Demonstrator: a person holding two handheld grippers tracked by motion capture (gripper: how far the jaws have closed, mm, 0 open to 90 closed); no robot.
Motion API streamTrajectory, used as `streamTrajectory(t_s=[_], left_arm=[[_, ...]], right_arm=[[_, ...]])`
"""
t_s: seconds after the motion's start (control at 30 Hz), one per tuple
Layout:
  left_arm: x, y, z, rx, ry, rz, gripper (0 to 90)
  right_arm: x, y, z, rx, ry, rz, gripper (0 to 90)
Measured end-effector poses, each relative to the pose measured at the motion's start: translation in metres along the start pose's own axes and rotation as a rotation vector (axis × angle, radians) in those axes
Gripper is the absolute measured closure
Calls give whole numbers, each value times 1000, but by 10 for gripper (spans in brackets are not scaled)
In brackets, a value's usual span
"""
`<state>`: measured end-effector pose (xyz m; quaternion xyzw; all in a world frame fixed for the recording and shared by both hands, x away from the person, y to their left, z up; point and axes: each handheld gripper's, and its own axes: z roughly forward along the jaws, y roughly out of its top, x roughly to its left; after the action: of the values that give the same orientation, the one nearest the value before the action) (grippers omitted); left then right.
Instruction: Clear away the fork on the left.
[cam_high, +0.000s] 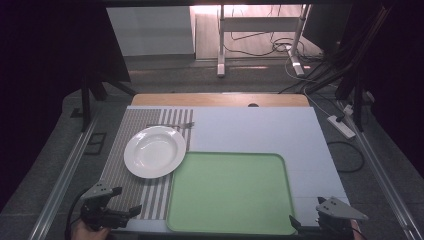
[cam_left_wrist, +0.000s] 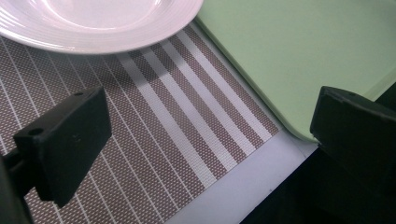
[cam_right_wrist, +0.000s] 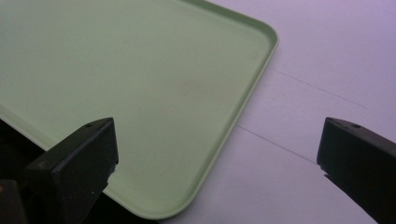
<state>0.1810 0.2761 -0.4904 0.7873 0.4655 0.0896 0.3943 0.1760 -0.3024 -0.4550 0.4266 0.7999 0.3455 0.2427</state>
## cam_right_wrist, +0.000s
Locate light green plastic tray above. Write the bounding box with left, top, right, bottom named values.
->
left=0, top=0, right=280, bottom=220

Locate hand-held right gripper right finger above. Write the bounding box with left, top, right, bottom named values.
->
left=316, top=117, right=396, bottom=224

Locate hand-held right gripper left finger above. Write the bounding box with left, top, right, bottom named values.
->
left=21, top=117, right=120, bottom=224

